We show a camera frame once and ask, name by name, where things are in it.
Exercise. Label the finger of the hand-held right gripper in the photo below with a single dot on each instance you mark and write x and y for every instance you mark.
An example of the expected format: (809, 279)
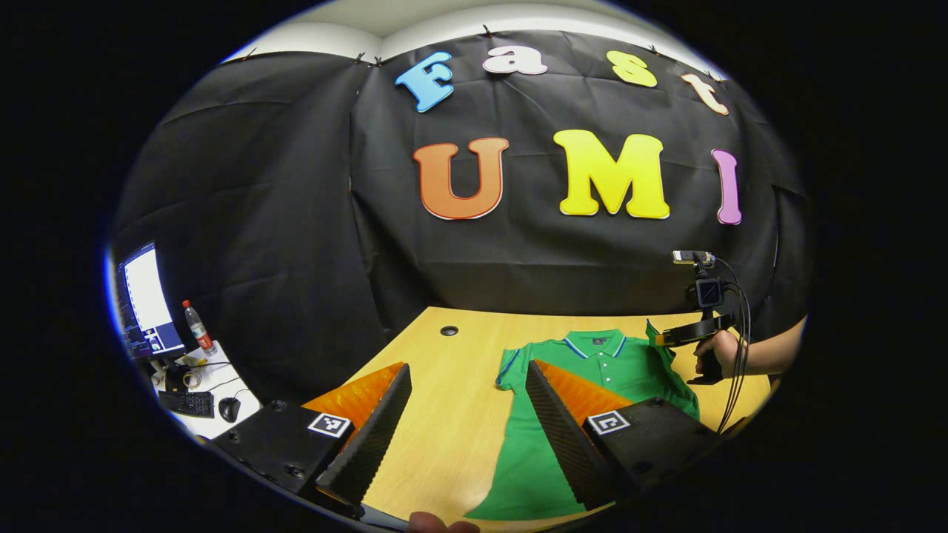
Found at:
(678, 335)

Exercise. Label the black keyboard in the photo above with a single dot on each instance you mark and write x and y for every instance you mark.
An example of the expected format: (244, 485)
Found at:
(187, 404)

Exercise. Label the clear plastic bottle red label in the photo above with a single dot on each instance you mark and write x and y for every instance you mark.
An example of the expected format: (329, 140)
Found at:
(198, 329)

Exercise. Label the black computer mouse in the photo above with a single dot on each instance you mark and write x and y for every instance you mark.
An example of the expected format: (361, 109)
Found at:
(229, 409)

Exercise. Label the row of black cloth clips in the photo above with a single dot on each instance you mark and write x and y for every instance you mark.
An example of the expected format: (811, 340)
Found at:
(486, 32)

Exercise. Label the computer monitor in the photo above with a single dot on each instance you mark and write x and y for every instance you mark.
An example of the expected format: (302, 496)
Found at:
(148, 296)

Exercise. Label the black backdrop cloth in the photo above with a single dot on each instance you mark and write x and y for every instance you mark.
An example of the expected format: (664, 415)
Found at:
(296, 222)

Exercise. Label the white side desk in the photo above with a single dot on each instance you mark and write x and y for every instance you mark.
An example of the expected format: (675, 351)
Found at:
(215, 377)

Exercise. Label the green T-shirt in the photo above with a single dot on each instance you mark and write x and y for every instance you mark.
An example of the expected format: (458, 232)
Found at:
(629, 363)

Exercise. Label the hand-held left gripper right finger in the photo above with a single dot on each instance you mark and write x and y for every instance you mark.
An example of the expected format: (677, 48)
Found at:
(566, 444)

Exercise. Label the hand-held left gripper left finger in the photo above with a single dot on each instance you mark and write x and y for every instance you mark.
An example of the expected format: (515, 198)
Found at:
(370, 444)

